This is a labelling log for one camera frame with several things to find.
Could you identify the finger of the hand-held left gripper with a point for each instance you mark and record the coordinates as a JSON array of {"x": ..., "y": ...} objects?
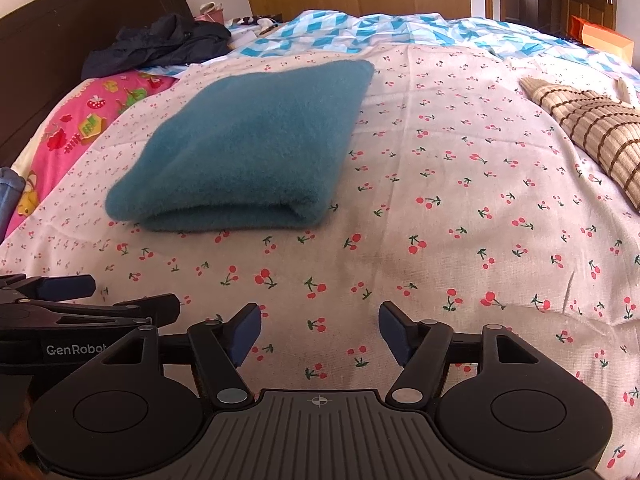
[
  {"x": 160, "y": 307},
  {"x": 65, "y": 286}
]

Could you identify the blue checked quilt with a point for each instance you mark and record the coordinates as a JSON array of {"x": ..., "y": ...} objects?
[{"x": 400, "y": 27}]

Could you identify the teal knit sweater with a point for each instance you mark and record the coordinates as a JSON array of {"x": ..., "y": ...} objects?
[{"x": 240, "y": 145}]

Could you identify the pink container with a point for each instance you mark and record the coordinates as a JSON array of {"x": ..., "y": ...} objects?
[{"x": 210, "y": 12}]

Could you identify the pink cartoon pillow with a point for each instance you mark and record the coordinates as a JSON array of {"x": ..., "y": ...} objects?
[{"x": 90, "y": 115}]

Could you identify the cherry print bed sheet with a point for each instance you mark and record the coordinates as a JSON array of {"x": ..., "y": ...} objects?
[{"x": 450, "y": 210}]

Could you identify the blue denim cloth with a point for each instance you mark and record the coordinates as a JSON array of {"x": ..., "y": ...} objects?
[{"x": 10, "y": 200}]

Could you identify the dark navy jacket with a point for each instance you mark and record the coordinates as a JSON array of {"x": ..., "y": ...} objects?
[{"x": 165, "y": 42}]

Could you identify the orange box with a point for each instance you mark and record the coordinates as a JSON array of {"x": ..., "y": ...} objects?
[{"x": 600, "y": 37}]

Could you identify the white and dark cloth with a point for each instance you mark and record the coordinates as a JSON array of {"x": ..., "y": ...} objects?
[{"x": 257, "y": 25}]

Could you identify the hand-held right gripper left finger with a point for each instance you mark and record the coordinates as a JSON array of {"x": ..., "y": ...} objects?
[{"x": 250, "y": 332}]

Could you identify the dark wooden headboard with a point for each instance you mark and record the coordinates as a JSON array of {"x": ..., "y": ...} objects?
[{"x": 50, "y": 35}]

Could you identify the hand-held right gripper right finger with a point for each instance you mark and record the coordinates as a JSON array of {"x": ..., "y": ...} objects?
[{"x": 390, "y": 332}]

